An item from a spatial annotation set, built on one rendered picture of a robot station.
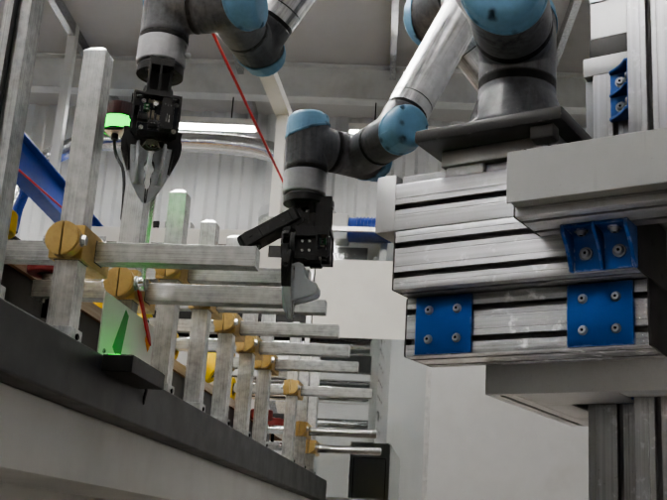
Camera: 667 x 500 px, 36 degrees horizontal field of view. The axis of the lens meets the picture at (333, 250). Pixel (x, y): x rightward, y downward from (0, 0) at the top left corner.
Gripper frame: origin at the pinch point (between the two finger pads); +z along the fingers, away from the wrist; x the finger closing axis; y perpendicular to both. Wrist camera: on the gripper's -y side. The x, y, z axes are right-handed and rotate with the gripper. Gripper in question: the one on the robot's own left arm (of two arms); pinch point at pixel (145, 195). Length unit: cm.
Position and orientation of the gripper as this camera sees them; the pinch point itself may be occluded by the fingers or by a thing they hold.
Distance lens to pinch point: 158.1
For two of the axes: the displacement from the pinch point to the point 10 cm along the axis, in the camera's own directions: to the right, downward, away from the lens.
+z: -0.6, 9.6, -2.8
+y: 2.3, -2.6, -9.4
